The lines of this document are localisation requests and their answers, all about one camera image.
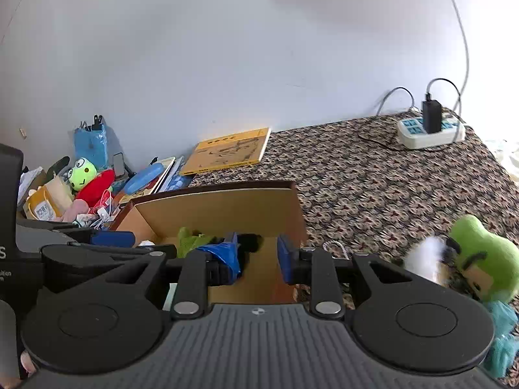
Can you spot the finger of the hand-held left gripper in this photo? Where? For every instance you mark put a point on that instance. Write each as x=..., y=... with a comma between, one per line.
x=113, y=239
x=73, y=257

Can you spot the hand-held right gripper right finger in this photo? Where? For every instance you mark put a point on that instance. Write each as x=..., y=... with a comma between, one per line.
x=288, y=259

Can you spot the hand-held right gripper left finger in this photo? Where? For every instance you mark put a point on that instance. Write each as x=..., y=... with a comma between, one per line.
x=221, y=259

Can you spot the green leafy cloth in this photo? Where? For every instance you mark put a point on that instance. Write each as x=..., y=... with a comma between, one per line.
x=190, y=241

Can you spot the brown cardboard box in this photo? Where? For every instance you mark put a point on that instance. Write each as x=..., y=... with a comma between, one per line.
x=227, y=210

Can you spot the white fluffy bundle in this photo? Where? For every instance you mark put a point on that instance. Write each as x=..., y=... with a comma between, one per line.
x=425, y=259

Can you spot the green plush toy black antennae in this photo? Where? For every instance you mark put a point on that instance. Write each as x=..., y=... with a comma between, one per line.
x=486, y=251

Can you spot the teal fluffy cloth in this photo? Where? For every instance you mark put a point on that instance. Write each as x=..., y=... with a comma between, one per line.
x=502, y=332

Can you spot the person's left hand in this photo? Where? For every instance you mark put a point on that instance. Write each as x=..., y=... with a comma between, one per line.
x=27, y=362

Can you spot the yellow paper packet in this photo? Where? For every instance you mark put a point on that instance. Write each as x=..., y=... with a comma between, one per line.
x=44, y=200

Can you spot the pink cloth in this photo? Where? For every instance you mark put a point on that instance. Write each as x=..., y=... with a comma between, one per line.
x=75, y=212

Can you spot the red plush toy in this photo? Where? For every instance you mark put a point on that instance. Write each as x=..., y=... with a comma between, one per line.
x=95, y=188

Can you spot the dark curved object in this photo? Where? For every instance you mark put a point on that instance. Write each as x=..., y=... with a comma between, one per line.
x=56, y=166

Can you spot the blue oval case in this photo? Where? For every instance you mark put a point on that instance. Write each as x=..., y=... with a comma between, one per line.
x=140, y=178

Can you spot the lime frog face plush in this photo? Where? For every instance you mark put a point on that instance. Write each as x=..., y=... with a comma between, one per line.
x=83, y=174

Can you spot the small black device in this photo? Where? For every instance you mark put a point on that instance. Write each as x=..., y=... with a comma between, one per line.
x=119, y=166

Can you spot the stack of thin books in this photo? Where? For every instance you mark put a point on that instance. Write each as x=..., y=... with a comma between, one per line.
x=170, y=178

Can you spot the light blue pouch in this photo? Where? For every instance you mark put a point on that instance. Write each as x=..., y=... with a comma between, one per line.
x=93, y=150

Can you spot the floral patterned blanket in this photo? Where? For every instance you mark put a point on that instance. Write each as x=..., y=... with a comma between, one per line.
x=344, y=178

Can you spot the yellow book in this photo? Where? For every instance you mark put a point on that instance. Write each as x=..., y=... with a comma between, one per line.
x=227, y=150

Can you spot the black plug adapter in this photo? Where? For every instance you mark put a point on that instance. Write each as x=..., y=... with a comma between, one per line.
x=97, y=123

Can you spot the white power strip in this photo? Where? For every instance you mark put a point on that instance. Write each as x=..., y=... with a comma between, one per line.
x=417, y=140

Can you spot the black charger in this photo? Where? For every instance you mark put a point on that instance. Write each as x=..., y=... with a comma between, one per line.
x=432, y=115

